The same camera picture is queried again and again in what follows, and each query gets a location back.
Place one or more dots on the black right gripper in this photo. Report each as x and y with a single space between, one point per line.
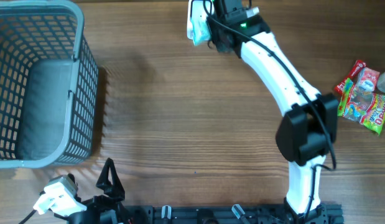
218 43

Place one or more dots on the teal tissue packet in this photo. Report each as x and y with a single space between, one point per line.
200 30

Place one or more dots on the small red white box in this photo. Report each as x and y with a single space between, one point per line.
367 80

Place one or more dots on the Haribo gummy candy bag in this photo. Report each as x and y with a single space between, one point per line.
365 108

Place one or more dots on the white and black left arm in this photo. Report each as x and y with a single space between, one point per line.
99 208

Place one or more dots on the white barcode scanner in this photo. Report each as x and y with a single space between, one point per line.
195 8

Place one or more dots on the grey plastic shopping basket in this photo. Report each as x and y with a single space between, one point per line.
48 85

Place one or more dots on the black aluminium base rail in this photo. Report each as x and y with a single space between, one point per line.
235 214

